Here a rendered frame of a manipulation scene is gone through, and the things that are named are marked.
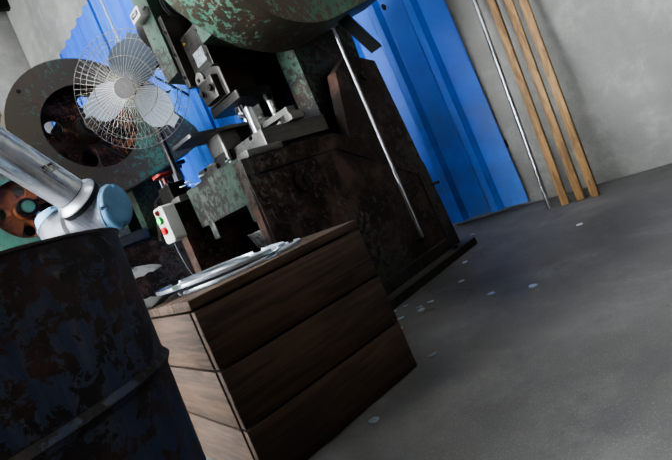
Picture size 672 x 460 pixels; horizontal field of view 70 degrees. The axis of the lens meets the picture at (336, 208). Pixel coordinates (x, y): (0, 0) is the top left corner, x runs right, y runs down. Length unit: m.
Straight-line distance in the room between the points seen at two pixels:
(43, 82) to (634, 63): 2.87
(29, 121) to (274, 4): 1.85
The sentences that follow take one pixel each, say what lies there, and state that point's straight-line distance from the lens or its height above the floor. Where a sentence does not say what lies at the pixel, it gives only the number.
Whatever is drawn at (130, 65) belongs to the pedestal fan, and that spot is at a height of 1.38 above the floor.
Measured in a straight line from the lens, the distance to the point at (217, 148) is 1.71.
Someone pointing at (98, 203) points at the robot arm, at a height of 0.63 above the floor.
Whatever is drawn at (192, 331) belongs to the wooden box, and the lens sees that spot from 0.89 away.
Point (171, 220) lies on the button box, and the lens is 1.79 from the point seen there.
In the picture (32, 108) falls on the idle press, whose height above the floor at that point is 1.48.
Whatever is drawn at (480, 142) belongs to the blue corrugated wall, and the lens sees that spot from 2.53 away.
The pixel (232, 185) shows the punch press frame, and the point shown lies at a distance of 1.59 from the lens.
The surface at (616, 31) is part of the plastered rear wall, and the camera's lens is 2.33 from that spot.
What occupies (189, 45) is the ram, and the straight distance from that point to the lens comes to 1.91.
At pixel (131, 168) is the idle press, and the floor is 1.03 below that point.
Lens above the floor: 0.41
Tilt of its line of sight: 1 degrees down
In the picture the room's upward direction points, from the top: 23 degrees counter-clockwise
